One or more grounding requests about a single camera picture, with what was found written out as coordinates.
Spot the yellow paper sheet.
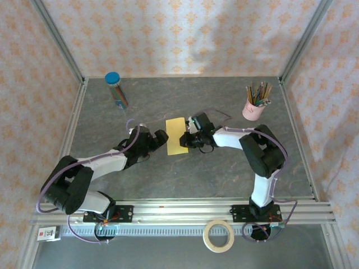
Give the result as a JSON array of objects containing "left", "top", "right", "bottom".
[{"left": 165, "top": 117, "right": 189, "bottom": 156}]

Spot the pencil tube with blue lid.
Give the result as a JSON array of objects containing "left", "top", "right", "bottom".
[{"left": 104, "top": 72, "right": 130, "bottom": 110}]

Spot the pink pencil cup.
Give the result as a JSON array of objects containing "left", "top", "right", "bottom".
[{"left": 242, "top": 98, "right": 266, "bottom": 122}]

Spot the bunch of coloured pencils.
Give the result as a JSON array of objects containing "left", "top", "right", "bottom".
[{"left": 245, "top": 81, "right": 273, "bottom": 107}]

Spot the masking tape roll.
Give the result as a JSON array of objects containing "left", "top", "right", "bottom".
[{"left": 202, "top": 219, "right": 235, "bottom": 253}]

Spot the white card with red mark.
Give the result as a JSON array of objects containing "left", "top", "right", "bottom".
[{"left": 37, "top": 226, "right": 62, "bottom": 242}]

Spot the wide aluminium frame rail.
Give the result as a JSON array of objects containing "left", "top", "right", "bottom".
[{"left": 30, "top": 200, "right": 337, "bottom": 226}]

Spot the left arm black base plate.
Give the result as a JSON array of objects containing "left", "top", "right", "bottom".
[{"left": 83, "top": 205, "right": 134, "bottom": 224}]

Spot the aluminium side rail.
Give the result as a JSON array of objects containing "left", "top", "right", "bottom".
[
  {"left": 277, "top": 80, "right": 320, "bottom": 202},
  {"left": 44, "top": 80, "right": 89, "bottom": 202}
]

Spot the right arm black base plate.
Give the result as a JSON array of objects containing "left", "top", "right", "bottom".
[{"left": 230, "top": 203, "right": 282, "bottom": 224}]

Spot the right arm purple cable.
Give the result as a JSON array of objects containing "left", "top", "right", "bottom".
[{"left": 206, "top": 108, "right": 298, "bottom": 243}]

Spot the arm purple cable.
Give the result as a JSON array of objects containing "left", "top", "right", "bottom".
[
  {"left": 206, "top": 108, "right": 298, "bottom": 243},
  {"left": 36, "top": 118, "right": 141, "bottom": 244}
]

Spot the grey slotted cable duct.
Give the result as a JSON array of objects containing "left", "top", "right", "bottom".
[{"left": 60, "top": 225, "right": 253, "bottom": 236}]

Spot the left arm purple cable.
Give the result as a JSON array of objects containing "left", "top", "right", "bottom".
[{"left": 36, "top": 118, "right": 141, "bottom": 244}]

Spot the aluminium frame post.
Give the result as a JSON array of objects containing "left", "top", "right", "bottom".
[
  {"left": 279, "top": 0, "right": 333, "bottom": 84},
  {"left": 29, "top": 0, "right": 86, "bottom": 85}
]

